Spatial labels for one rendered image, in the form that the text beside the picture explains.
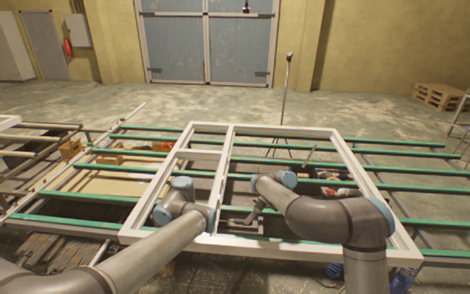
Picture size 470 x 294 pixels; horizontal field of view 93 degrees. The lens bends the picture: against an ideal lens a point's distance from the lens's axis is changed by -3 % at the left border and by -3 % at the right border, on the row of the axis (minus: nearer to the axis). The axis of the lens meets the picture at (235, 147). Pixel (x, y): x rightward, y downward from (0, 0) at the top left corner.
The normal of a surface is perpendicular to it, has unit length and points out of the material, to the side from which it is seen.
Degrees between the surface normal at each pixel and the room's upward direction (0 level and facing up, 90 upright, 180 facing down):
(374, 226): 56
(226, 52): 90
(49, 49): 90
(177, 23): 90
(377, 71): 90
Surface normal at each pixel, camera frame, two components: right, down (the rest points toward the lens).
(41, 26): -0.09, 0.48
